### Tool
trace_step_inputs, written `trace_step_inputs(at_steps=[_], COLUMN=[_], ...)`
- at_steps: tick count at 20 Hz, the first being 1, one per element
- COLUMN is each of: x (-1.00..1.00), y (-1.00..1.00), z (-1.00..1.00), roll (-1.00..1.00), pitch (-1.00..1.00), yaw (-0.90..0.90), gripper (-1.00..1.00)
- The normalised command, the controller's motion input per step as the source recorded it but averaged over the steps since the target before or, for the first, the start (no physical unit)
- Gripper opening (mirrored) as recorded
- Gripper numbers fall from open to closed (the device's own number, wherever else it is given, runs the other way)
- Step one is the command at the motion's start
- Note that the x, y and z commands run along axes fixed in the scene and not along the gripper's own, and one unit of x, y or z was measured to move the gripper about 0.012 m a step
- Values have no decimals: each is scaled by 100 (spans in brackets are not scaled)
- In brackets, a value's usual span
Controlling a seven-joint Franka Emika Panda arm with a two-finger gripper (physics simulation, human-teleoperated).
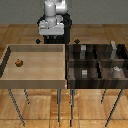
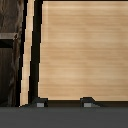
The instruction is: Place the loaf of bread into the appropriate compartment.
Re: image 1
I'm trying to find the small grey can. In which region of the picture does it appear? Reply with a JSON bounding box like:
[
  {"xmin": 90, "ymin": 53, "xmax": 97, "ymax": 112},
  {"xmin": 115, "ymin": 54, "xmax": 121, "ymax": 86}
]
[{"xmin": 112, "ymin": 66, "xmax": 122, "ymax": 78}]

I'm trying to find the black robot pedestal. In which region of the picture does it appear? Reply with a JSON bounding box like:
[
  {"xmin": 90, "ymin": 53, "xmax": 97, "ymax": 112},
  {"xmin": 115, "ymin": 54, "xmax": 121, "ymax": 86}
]
[{"xmin": 36, "ymin": 12, "xmax": 73, "ymax": 45}]

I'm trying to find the light wooden bin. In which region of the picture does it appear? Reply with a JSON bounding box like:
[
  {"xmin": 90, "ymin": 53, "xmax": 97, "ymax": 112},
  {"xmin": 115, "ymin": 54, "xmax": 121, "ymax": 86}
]
[{"xmin": 0, "ymin": 43, "xmax": 68, "ymax": 90}]

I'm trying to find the tall grey box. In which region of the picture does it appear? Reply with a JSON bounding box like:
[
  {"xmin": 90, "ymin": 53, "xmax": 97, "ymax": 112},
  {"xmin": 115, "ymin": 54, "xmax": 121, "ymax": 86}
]
[
  {"xmin": 110, "ymin": 40, "xmax": 118, "ymax": 60},
  {"xmin": 79, "ymin": 45, "xmax": 87, "ymax": 60}
]

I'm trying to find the dark wooden compartment bin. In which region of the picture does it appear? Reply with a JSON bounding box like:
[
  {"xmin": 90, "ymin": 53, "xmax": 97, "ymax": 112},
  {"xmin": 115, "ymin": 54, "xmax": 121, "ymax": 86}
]
[{"xmin": 65, "ymin": 43, "xmax": 128, "ymax": 90}]

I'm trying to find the pale grey gripper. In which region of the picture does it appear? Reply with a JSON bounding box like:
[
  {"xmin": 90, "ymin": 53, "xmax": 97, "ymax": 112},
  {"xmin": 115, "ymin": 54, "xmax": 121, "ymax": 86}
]
[{"xmin": 38, "ymin": 20, "xmax": 65, "ymax": 36}]

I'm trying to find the small grey cube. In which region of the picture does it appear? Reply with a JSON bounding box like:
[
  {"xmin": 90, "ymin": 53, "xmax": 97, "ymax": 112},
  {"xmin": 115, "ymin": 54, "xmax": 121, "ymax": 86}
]
[{"xmin": 81, "ymin": 69, "xmax": 89, "ymax": 78}]

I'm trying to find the small black diamond marker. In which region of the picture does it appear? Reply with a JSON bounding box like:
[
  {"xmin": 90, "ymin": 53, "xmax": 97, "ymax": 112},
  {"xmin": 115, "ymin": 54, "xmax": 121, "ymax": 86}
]
[
  {"xmin": 74, "ymin": 38, "xmax": 81, "ymax": 45},
  {"xmin": 35, "ymin": 38, "xmax": 42, "ymax": 45}
]

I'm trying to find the grey metal table leg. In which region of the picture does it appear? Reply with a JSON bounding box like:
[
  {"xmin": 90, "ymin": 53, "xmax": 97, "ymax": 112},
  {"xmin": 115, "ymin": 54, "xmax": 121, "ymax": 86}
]
[
  {"xmin": 7, "ymin": 88, "xmax": 26, "ymax": 128},
  {"xmin": 69, "ymin": 88, "xmax": 75, "ymax": 128},
  {"xmin": 100, "ymin": 88, "xmax": 108, "ymax": 105},
  {"xmin": 22, "ymin": 88, "xmax": 31, "ymax": 105},
  {"xmin": 105, "ymin": 88, "xmax": 124, "ymax": 128},
  {"xmin": 57, "ymin": 88, "xmax": 62, "ymax": 123}
]

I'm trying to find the small brown ball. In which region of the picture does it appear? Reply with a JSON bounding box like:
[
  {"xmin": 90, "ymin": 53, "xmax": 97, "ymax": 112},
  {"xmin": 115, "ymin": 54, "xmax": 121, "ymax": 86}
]
[{"xmin": 15, "ymin": 59, "xmax": 24, "ymax": 68}]

